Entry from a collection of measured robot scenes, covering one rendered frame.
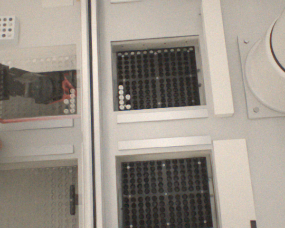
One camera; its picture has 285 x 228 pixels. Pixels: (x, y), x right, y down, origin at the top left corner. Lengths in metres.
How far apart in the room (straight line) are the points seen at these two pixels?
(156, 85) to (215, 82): 0.17
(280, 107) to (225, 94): 0.14
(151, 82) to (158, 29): 0.15
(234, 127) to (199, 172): 0.15
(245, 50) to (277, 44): 0.22
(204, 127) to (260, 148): 0.15
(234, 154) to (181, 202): 0.18
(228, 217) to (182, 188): 0.15
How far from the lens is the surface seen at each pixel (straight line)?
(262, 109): 0.99
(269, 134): 0.99
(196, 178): 1.02
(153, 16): 1.07
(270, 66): 0.86
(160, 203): 1.01
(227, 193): 0.94
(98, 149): 0.91
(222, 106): 0.94
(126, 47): 1.12
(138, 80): 1.04
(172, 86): 1.03
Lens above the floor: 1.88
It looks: 75 degrees down
